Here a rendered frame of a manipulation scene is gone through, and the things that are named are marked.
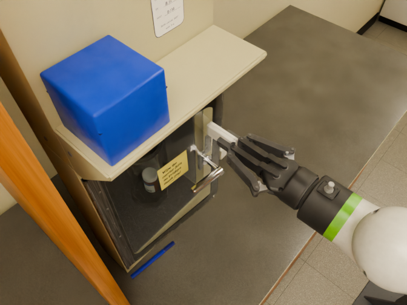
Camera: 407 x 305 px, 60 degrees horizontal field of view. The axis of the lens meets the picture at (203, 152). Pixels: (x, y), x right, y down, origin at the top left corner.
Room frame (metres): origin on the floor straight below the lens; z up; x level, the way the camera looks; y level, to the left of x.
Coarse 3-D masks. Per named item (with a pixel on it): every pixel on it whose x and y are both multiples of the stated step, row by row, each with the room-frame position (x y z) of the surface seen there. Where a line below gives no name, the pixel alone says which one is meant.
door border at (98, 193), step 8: (88, 184) 0.30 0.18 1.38; (96, 184) 0.31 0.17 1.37; (96, 192) 0.30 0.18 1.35; (104, 192) 0.31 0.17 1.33; (96, 200) 0.30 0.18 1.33; (104, 200) 0.31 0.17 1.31; (104, 208) 0.30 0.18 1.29; (104, 216) 0.30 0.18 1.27; (112, 216) 0.31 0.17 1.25; (104, 224) 0.29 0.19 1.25; (112, 224) 0.30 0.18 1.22; (112, 232) 0.30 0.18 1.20; (120, 232) 0.31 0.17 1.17; (120, 240) 0.30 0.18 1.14; (120, 248) 0.30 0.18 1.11; (128, 248) 0.31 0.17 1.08; (128, 256) 0.31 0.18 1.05; (128, 264) 0.30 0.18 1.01
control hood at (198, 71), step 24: (192, 48) 0.47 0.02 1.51; (216, 48) 0.47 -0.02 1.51; (240, 48) 0.47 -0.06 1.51; (168, 72) 0.41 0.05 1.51; (192, 72) 0.41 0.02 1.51; (216, 72) 0.41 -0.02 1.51; (240, 72) 0.42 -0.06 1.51; (168, 96) 0.36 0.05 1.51; (192, 96) 0.36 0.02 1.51; (216, 96) 0.37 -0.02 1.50; (72, 144) 0.28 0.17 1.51; (144, 144) 0.28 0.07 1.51; (96, 168) 0.24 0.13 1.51; (120, 168) 0.24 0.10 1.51
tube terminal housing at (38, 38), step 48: (0, 0) 0.31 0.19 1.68; (48, 0) 0.34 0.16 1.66; (96, 0) 0.38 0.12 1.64; (144, 0) 0.43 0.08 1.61; (192, 0) 0.50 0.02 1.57; (0, 48) 0.33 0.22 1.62; (48, 48) 0.33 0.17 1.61; (144, 48) 0.43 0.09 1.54; (48, 96) 0.31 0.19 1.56; (48, 144) 0.34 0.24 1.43
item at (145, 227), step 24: (192, 120) 0.45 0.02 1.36; (216, 120) 0.49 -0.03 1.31; (168, 144) 0.41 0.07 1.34; (192, 144) 0.45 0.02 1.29; (216, 144) 0.50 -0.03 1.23; (144, 168) 0.37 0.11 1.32; (192, 168) 0.45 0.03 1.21; (120, 192) 0.33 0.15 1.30; (144, 192) 0.36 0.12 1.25; (168, 192) 0.40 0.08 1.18; (216, 192) 0.50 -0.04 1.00; (120, 216) 0.32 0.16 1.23; (144, 216) 0.35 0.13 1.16; (168, 216) 0.39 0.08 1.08; (144, 240) 0.34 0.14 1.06
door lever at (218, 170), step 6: (210, 156) 0.48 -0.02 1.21; (204, 162) 0.47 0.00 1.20; (210, 162) 0.46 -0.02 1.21; (216, 168) 0.45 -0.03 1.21; (222, 168) 0.45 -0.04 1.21; (210, 174) 0.43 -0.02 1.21; (216, 174) 0.43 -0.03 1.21; (222, 174) 0.44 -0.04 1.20; (204, 180) 0.41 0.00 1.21; (210, 180) 0.42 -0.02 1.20; (198, 186) 0.40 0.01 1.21; (204, 186) 0.40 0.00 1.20; (192, 192) 0.39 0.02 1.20
